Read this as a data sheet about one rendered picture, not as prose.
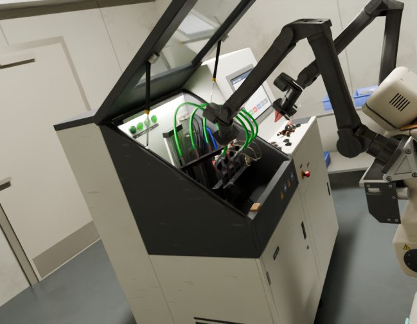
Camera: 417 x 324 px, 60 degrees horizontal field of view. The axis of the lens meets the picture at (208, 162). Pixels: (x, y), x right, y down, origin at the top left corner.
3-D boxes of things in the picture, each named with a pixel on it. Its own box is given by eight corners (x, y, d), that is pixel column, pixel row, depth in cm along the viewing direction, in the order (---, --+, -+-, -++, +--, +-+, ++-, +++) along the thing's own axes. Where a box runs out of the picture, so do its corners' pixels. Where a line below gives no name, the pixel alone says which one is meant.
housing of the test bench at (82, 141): (195, 376, 199) (94, 115, 156) (154, 367, 213) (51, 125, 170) (270, 235, 313) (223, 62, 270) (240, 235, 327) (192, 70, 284)
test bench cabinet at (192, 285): (299, 401, 170) (259, 259, 147) (195, 377, 199) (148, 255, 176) (324, 297, 227) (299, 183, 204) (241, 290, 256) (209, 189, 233)
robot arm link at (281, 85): (310, 76, 152) (312, 80, 160) (288, 59, 155) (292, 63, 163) (290, 98, 155) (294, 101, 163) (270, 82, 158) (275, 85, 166)
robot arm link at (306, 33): (317, 10, 99) (330, 4, 106) (275, 29, 108) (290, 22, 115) (365, 156, 110) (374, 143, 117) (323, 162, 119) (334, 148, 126)
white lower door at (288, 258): (297, 380, 169) (263, 256, 149) (292, 379, 170) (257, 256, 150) (322, 287, 221) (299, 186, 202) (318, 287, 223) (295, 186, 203)
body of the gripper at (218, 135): (211, 136, 153) (210, 127, 146) (230, 123, 155) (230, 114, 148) (220, 147, 150) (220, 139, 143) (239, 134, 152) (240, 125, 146)
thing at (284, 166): (262, 252, 150) (252, 219, 146) (252, 252, 153) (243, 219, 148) (297, 186, 201) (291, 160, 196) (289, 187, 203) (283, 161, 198)
